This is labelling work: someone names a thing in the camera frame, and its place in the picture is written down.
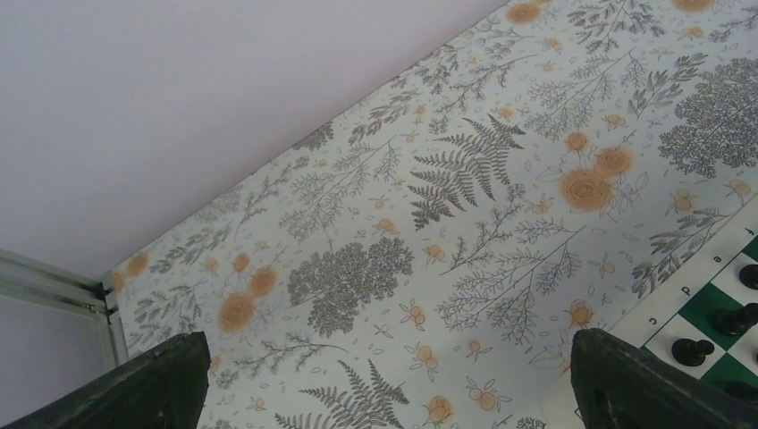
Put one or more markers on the green white chessboard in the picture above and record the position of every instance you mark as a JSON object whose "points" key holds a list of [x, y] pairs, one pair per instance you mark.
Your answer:
{"points": [[683, 307]]}

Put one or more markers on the black king chess piece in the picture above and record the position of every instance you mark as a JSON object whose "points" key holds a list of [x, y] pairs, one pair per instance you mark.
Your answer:
{"points": [[737, 321]]}

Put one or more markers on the floral table mat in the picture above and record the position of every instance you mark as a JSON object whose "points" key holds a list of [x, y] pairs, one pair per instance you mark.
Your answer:
{"points": [[423, 259]]}

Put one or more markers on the black queen chess piece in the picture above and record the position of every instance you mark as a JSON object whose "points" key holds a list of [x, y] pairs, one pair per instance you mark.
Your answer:
{"points": [[748, 276]]}

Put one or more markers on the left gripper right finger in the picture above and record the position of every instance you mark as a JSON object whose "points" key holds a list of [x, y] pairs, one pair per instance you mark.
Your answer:
{"points": [[617, 385]]}

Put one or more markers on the aluminium corner frame post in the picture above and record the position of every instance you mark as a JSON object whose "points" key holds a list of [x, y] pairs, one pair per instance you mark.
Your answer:
{"points": [[39, 283]]}

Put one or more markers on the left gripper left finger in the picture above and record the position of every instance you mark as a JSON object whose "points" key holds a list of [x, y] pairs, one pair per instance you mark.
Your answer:
{"points": [[164, 387]]}

